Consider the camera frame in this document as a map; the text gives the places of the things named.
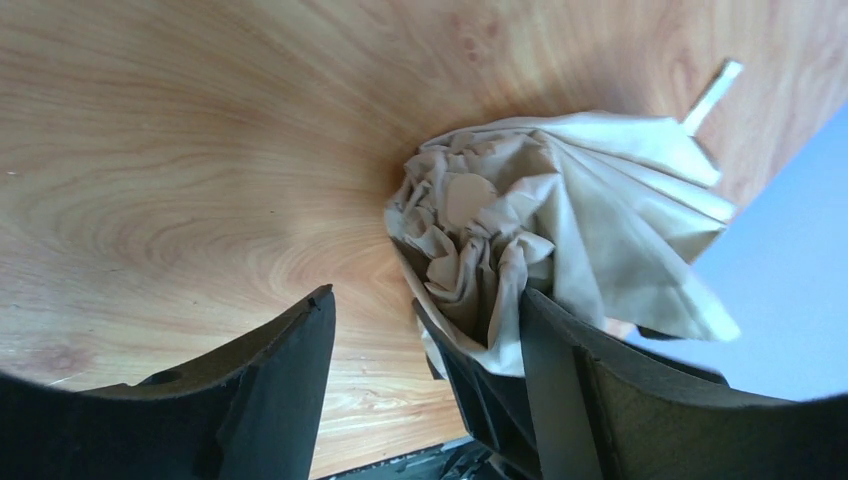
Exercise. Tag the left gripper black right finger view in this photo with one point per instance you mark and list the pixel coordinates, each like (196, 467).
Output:
(605, 409)

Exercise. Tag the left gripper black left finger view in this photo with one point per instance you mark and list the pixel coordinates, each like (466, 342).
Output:
(249, 409)

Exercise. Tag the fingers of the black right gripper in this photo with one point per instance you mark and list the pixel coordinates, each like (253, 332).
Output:
(495, 409)

